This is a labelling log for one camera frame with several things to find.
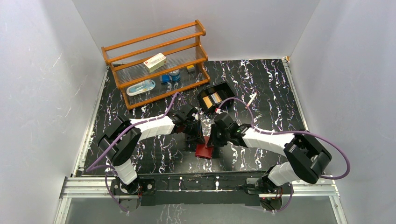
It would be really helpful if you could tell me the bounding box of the red card holder wallet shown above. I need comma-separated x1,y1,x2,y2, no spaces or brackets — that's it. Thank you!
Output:
195,136,214,159

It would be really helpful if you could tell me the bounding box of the black plastic card tray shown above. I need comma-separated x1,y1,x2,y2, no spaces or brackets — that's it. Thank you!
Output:
197,82,237,115

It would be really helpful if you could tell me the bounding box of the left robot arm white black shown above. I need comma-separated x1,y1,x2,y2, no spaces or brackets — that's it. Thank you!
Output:
97,104,205,194

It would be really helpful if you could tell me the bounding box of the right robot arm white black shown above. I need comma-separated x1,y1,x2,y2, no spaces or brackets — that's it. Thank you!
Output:
208,112,332,193

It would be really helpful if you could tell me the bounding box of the gold card in tray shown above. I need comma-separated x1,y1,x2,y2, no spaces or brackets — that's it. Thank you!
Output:
202,96,213,109

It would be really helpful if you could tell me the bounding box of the white card stack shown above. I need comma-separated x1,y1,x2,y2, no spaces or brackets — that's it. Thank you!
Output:
210,92,223,104

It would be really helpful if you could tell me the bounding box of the small blue box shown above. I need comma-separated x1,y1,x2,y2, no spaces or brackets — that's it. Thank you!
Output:
160,74,170,84

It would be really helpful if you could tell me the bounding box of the blue white round tin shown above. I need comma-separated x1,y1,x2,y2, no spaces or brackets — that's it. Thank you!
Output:
168,70,180,82

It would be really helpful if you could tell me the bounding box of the white orange pen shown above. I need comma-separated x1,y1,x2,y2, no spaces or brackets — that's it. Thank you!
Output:
245,92,257,109

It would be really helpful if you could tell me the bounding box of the small yellow black block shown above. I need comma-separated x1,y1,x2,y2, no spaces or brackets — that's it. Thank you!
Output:
186,65,196,74

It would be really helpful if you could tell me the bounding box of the white blue blister pack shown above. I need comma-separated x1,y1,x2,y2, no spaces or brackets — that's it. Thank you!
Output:
126,79,156,96

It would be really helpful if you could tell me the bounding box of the orange wooden shelf rack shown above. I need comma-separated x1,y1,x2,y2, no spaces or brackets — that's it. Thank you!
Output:
101,20,211,110

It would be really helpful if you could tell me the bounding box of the white cardboard box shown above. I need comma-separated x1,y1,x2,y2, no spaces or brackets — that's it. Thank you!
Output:
143,53,167,73

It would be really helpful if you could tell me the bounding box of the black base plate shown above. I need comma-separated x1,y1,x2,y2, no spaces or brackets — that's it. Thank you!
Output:
110,171,291,209

